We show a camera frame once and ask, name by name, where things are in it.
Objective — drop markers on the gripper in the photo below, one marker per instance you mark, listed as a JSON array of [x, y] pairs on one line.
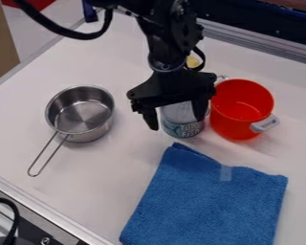
[[172, 87]]

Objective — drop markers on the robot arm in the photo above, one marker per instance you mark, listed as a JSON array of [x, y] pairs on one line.
[[168, 32]]

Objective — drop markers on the red pot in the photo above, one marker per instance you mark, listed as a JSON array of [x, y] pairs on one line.
[[240, 110]]

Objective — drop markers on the silver pot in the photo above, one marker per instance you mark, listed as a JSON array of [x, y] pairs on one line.
[[79, 112]]

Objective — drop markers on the silver can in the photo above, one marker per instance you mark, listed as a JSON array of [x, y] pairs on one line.
[[182, 122]]

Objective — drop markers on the yellow toy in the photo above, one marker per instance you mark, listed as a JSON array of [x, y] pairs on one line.
[[193, 62]]

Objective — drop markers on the blue cloth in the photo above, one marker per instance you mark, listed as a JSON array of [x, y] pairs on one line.
[[206, 201]]

